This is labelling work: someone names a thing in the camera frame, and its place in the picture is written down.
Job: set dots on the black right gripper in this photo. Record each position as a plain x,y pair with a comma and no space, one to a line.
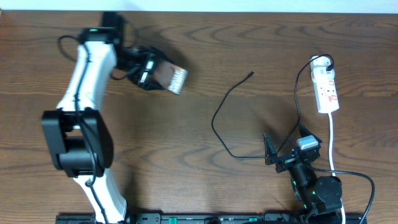
285,162

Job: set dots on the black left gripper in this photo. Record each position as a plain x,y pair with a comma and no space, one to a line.
143,78

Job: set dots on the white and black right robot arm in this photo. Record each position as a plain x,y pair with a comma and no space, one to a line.
321,196

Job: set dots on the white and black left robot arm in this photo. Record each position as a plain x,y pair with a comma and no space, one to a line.
76,134

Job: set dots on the white power strip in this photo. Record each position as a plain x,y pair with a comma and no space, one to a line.
323,78

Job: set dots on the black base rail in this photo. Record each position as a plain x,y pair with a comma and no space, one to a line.
156,218

